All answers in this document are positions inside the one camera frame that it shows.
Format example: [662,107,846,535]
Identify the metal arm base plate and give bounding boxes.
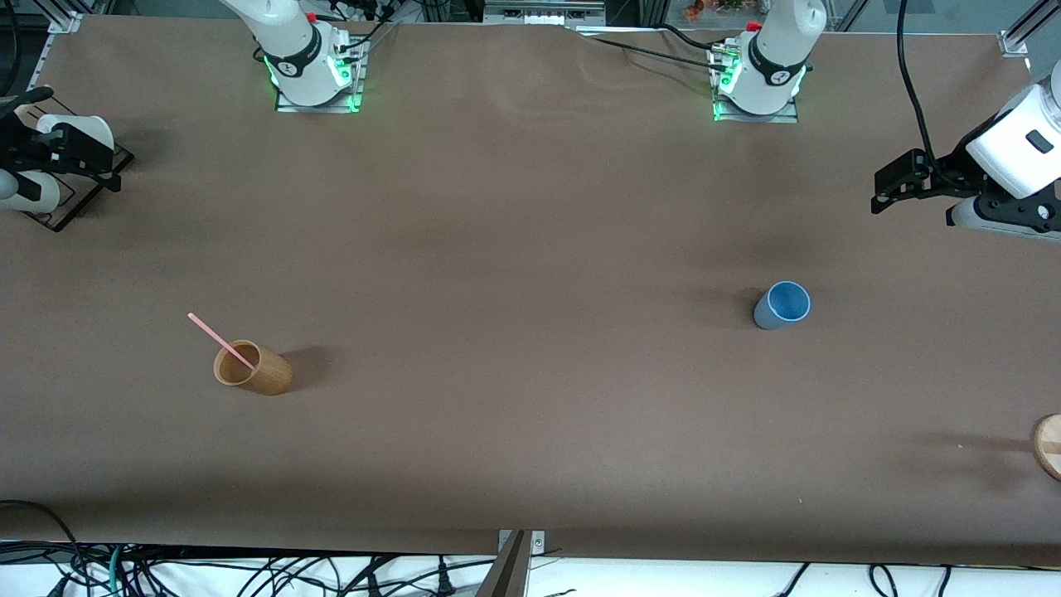
[275,37,366,114]
[713,98,801,124]

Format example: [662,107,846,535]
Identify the brown wooden cup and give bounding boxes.
[213,340,293,396]

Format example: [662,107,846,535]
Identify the aluminium frame profile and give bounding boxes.
[999,0,1061,57]
[46,0,85,34]

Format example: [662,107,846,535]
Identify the orange flower decoration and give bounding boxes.
[684,0,768,22]

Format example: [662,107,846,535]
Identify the round wooden coaster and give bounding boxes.
[1031,414,1061,482]

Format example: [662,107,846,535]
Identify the white mug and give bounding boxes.
[37,114,115,152]
[0,168,61,213]

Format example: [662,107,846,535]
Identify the brown paper table cover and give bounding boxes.
[0,12,1061,566]

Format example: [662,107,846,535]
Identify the silver metal frame rail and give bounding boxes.
[483,0,606,26]

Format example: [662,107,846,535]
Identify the pink drinking straw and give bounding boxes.
[187,313,256,371]

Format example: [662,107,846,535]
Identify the mug rack with wooden rod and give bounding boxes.
[17,145,135,233]

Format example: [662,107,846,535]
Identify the blue cup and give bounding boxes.
[753,281,811,331]

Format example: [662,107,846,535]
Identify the dark metal post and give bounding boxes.
[475,531,531,597]

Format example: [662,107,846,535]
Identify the black arm base cable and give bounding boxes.
[327,0,400,55]
[580,23,732,74]

